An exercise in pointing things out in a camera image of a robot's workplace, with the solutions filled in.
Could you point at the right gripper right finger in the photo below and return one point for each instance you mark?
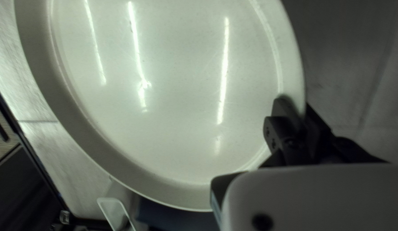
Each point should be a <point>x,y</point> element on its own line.
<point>321,147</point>

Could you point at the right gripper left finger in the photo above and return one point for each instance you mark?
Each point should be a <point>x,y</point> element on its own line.
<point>285,134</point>

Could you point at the pale round plate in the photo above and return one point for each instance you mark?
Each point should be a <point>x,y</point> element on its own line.
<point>170,80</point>

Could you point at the white cutlery holder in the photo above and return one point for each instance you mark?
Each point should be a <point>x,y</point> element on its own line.
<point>113,213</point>

